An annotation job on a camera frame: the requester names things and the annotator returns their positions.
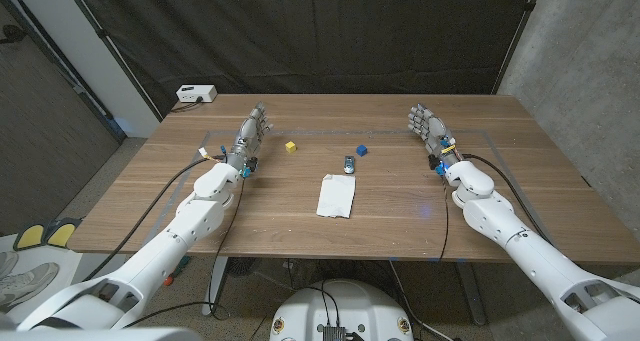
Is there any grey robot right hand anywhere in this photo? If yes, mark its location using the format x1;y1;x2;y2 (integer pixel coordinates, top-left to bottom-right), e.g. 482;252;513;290
406;103;465;176

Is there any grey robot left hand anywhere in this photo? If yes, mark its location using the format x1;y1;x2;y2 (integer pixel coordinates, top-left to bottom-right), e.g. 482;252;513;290
224;100;275;179

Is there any white power strip box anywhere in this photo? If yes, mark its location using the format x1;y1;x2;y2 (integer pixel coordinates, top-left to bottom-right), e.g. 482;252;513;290
175;84;218;104

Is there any black backdrop curtain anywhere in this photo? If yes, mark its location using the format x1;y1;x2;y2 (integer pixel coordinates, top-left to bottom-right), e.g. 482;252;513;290
64;0;544;117

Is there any black backdrop stand pole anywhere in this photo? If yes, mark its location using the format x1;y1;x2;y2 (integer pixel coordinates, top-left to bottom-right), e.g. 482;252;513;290
62;0;164;122
492;0;544;95

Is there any white table leg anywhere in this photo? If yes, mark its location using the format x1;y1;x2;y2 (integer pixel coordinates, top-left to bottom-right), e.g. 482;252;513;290
202;256;230;316

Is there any white robot torso base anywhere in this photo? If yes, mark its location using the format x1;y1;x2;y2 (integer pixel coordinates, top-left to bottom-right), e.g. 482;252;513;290
269;279;415;341

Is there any yellow black foot pedal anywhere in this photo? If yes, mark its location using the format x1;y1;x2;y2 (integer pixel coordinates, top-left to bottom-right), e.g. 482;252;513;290
44;218;81;249
13;223;49;252

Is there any grey sneaker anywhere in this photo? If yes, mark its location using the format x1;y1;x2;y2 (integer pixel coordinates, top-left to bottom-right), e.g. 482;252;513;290
0;261;60;310

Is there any black power strip cord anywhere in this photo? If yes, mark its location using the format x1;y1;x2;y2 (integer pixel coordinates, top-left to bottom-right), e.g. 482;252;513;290
169;96;205;114

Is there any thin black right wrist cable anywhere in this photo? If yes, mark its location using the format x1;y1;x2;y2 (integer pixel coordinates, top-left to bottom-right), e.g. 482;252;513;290
437;175;451;263

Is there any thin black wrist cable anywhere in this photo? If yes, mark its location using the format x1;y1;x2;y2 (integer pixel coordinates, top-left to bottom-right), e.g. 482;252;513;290
122;175;247;330
437;175;451;263

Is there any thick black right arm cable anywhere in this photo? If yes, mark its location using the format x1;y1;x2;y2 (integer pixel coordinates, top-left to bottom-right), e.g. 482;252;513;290
460;153;554;245

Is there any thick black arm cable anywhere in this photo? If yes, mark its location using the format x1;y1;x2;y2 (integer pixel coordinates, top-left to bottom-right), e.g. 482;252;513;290
460;153;554;245
82;154;224;282

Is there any thin black left wrist cable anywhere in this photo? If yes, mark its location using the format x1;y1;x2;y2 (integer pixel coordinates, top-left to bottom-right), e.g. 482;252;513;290
122;175;247;330

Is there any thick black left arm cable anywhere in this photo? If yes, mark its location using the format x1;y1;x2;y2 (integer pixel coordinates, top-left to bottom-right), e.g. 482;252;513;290
82;154;224;282

